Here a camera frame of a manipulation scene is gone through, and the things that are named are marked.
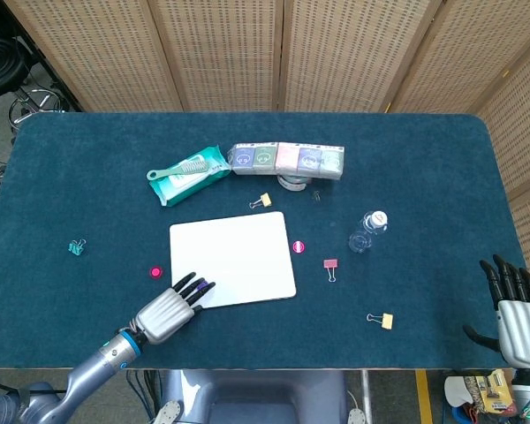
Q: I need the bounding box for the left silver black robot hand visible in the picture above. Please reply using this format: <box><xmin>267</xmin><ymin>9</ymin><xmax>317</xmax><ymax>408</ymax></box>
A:
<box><xmin>136</xmin><ymin>271</ymin><xmax>216</xmax><ymax>345</ymax></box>

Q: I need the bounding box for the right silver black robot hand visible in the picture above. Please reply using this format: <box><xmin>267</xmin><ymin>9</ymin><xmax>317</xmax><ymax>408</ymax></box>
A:
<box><xmin>462</xmin><ymin>254</ymin><xmax>530</xmax><ymax>370</ymax></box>

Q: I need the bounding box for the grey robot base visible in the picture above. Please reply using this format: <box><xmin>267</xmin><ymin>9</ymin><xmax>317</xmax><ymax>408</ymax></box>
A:
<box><xmin>152</xmin><ymin>369</ymin><xmax>367</xmax><ymax>424</ymax></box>

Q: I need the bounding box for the white rectangular board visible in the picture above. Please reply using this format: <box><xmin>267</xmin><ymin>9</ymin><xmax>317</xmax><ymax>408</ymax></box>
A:
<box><xmin>169</xmin><ymin>210</ymin><xmax>298</xmax><ymax>314</ymax></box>

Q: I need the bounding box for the yellow printed package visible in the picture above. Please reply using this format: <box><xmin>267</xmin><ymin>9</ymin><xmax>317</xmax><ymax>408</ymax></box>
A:
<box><xmin>470</xmin><ymin>369</ymin><xmax>513</xmax><ymax>414</ymax></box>

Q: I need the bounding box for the green wet wipes pack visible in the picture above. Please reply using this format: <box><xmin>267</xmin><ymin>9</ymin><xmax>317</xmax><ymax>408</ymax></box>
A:
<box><xmin>148</xmin><ymin>145</ymin><xmax>233</xmax><ymax>208</ymax></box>

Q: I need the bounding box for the large yellow binder clip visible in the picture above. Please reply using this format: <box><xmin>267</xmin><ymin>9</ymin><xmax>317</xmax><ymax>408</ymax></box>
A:
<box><xmin>366</xmin><ymin>312</ymin><xmax>395</xmax><ymax>330</ymax></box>

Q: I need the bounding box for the pale green brush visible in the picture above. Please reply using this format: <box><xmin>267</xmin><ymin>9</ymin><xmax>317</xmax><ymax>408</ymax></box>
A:
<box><xmin>146</xmin><ymin>158</ymin><xmax>209</xmax><ymax>182</ymax></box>

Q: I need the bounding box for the small yellow binder clip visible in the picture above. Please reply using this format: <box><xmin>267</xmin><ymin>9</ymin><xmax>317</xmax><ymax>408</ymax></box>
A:
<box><xmin>248</xmin><ymin>192</ymin><xmax>273</xmax><ymax>210</ymax></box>

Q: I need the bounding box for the blue table mat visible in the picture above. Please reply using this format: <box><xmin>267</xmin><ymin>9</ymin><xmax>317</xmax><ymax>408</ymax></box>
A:
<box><xmin>0</xmin><ymin>111</ymin><xmax>530</xmax><ymax>371</ymax></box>

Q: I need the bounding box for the clear plastic water bottle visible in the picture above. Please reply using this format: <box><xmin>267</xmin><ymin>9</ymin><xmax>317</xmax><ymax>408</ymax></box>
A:
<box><xmin>347</xmin><ymin>210</ymin><xmax>390</xmax><ymax>254</ymax></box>

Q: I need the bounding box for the multicolour tissue packet bundle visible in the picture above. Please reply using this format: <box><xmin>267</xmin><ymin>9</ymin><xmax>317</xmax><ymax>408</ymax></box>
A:
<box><xmin>227</xmin><ymin>141</ymin><xmax>346</xmax><ymax>181</ymax></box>

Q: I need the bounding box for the chrome stool base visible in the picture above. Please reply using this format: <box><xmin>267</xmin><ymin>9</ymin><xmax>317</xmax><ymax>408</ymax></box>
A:
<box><xmin>7</xmin><ymin>86</ymin><xmax>72</xmax><ymax>133</ymax></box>

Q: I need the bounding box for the woven folding screen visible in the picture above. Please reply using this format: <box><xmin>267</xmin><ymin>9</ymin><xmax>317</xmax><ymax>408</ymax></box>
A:
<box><xmin>2</xmin><ymin>0</ymin><xmax>530</xmax><ymax>322</ymax></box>

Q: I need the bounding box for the black cable bundle under table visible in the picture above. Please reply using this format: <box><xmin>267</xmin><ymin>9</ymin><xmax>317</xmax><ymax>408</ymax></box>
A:
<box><xmin>125</xmin><ymin>369</ymin><xmax>160</xmax><ymax>420</ymax></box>

